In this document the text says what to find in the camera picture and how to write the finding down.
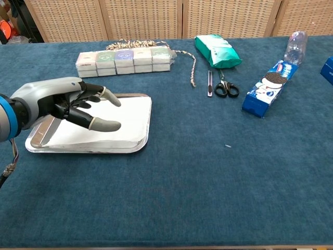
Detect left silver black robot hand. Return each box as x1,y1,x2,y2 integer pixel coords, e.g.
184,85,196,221
10,77,122,132

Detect white cloth sheet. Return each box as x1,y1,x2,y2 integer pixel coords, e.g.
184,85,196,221
43,95,151,152

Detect rectangular metal tray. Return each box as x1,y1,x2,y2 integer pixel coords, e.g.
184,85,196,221
24,93,152,154

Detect orange and black bag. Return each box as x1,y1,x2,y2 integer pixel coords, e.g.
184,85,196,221
0,19,20,44

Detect multipack of tissue packets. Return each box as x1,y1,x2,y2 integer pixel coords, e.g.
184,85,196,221
75,45,174,78

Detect woven wooden folding screen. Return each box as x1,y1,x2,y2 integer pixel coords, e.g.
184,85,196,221
23,0,333,43

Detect blue carpet table cover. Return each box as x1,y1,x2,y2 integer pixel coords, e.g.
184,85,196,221
0,35,333,248

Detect green wet wipes pack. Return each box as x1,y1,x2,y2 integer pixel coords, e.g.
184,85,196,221
194,35,243,69

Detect long blue cookie box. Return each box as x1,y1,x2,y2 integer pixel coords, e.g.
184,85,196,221
241,59,299,119

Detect clear plastic water bottle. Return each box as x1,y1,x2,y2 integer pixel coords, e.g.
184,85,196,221
285,30,309,66

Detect wide blue cookie box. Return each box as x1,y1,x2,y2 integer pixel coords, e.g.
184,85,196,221
320,56,333,86

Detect left wrist wire bundle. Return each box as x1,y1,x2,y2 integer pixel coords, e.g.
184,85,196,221
0,139,20,189

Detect braided rope bundle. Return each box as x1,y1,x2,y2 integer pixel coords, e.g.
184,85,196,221
106,39,197,88

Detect black handled scissors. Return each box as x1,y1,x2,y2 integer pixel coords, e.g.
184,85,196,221
214,69,240,98

